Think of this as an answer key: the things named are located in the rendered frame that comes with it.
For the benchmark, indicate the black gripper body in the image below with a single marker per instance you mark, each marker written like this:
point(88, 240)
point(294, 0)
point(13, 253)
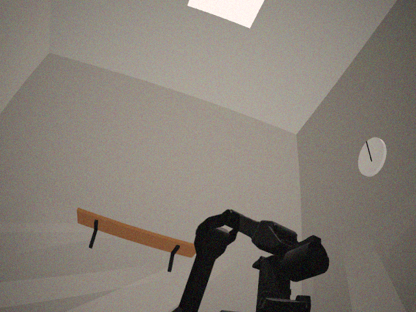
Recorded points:
point(276, 290)

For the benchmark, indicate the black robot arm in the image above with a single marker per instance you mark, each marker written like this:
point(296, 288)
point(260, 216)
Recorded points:
point(291, 260)

